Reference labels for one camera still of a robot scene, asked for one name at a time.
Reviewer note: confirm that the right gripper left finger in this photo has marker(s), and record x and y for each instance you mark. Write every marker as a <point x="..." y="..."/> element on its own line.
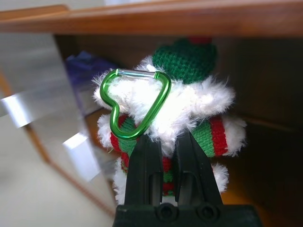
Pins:
<point x="144" y="170"/>

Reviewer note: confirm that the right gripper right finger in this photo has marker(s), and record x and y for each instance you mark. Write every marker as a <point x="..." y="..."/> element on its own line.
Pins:
<point x="196" y="175"/>

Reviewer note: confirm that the green heart carabiner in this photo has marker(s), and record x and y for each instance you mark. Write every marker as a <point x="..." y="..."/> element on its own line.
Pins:
<point x="113" y="123"/>

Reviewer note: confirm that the white plush toy striped sweater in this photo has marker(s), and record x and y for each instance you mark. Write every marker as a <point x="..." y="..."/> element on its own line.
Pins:
<point x="189" y="101"/>

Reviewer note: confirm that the ribbed translucent sliding door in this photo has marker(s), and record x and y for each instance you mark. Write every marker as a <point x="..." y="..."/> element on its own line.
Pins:
<point x="14" y="71"/>
<point x="59" y="94"/>

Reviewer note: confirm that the purple tissue pack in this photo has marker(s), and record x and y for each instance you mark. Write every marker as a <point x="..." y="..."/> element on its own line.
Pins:
<point x="80" y="71"/>

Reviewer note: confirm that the wooden cabinet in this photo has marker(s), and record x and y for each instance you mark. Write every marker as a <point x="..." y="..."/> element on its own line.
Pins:
<point x="165" y="21"/>

